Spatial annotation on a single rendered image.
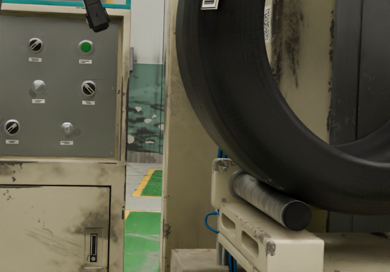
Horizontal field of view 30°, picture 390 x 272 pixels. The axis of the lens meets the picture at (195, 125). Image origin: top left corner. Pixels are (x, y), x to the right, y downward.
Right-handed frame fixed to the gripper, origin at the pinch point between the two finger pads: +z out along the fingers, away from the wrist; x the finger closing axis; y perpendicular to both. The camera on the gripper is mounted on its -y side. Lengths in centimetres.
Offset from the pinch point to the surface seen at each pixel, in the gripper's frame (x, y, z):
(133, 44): 911, 51, 63
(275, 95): -12.9, -14.8, 14.3
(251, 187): 9.4, -30.9, 18.9
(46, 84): 66, -19, -21
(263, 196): 0.5, -31.2, 18.7
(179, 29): 6.4, -5.9, 1.5
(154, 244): 378, -118, 57
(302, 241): -11.5, -35.7, 22.2
